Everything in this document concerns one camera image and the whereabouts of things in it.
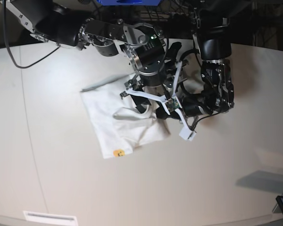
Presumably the blue robot base block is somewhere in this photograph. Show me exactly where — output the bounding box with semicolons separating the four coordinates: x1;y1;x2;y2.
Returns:
97;0;161;6

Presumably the white paper label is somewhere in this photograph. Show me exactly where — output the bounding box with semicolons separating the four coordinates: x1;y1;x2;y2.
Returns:
23;211;78;226

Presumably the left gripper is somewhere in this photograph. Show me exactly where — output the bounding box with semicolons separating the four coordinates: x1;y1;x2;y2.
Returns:
156;95;213;120

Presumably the white printed T-shirt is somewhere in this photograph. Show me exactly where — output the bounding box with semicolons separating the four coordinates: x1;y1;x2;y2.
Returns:
81;74;170;159

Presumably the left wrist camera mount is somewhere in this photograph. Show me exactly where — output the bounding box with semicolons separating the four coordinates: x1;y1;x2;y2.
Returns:
175;108;199;141

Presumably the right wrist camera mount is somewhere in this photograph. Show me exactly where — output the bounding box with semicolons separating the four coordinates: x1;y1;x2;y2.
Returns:
120;61;184;119

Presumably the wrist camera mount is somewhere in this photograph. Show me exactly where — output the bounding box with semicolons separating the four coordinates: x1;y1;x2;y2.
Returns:
175;108;199;141
120;61;184;119

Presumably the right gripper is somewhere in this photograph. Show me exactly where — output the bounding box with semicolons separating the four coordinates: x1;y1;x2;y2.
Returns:
131;68;176;114

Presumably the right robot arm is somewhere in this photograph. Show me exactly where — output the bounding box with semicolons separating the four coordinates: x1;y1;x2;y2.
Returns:
1;0;178;116

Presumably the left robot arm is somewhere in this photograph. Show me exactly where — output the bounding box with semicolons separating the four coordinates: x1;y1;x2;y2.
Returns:
179;0;234;118

